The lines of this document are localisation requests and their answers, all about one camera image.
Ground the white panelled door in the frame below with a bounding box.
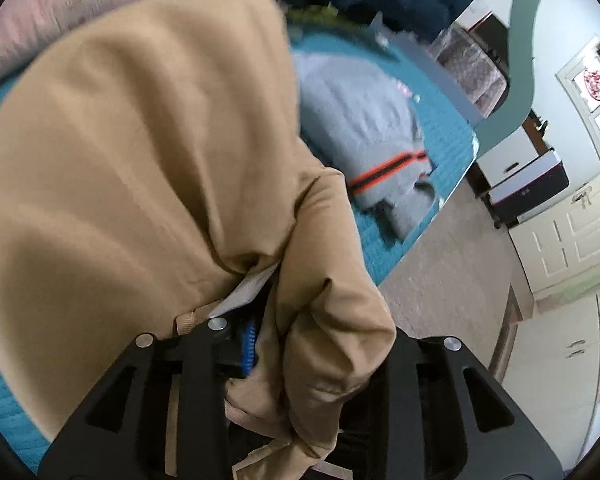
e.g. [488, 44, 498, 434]
[507, 180, 600, 302]

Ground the grey folded sweater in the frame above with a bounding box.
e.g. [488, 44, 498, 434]
[295, 50, 441, 241]

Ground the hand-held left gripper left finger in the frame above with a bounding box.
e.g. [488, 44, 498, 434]
[37, 310, 259, 480]

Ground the pink quilt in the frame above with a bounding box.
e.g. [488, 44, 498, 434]
[0, 0, 281, 92]

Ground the pink patterned cloth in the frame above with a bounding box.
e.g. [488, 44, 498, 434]
[430, 25, 511, 117]

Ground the teal quilted bed mat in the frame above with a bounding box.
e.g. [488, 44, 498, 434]
[0, 30, 481, 476]

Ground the white small cabinet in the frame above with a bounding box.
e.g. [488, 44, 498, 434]
[475, 125, 552, 197]

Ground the mint green bed frame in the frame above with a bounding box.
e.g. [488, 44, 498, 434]
[370, 0, 567, 157]

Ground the white low cabinet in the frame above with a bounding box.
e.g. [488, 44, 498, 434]
[502, 294, 600, 461]

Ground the tan jacket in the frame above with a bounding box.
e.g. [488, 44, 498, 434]
[0, 0, 398, 480]

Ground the yellow green cloth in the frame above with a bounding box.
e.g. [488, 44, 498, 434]
[285, 4, 362, 37]

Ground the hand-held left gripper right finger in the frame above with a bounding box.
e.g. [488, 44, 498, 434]
[330, 330, 563, 480]

